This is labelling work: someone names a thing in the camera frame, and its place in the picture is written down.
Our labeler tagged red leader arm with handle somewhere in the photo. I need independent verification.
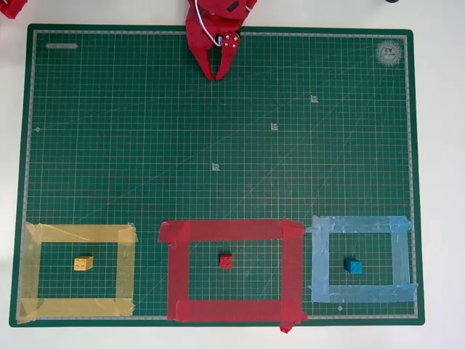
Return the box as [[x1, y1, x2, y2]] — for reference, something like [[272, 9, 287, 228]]
[[0, 0, 28, 20]]

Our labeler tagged blue tape square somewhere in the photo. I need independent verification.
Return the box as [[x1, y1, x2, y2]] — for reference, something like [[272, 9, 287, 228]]
[[304, 214, 419, 303]]

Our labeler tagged white robot arm cable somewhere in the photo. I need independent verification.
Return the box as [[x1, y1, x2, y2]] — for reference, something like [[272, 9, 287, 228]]
[[194, 0, 222, 47]]

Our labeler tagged yellow tape square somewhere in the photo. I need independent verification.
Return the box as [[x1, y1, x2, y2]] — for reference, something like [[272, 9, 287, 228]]
[[17, 221, 139, 325]]

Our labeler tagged green cutting mat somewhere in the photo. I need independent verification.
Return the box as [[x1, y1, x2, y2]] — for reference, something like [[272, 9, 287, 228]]
[[9, 23, 425, 327]]

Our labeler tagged red tape square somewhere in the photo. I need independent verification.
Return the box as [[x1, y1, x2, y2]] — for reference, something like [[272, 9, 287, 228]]
[[158, 217, 309, 334]]

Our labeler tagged yellow toy brick cube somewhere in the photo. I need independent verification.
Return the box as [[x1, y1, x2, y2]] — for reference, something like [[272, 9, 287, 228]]
[[73, 255, 94, 272]]

